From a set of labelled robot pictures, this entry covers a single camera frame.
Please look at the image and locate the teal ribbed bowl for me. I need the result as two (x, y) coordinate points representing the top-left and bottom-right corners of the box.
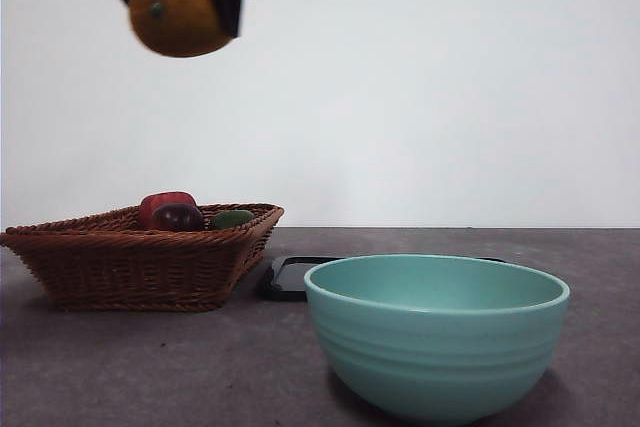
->
(303, 253), (572, 423)

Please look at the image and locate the dark purple plum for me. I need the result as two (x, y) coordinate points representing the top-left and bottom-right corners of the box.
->
(151, 202), (206, 232)

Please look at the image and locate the green avocado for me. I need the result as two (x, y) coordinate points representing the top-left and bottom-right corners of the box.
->
(208, 209), (256, 231)

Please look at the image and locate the brown kiwi fruit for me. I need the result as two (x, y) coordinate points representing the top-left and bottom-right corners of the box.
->
(128, 0), (236, 58)

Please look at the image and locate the dark rectangular tray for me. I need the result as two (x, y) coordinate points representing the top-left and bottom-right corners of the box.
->
(255, 255), (506, 304)

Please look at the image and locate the red apple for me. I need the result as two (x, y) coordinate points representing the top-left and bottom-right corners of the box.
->
(138, 191), (197, 229)

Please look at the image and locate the brown wicker basket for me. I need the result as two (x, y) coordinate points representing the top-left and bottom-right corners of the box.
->
(0, 202), (285, 313)

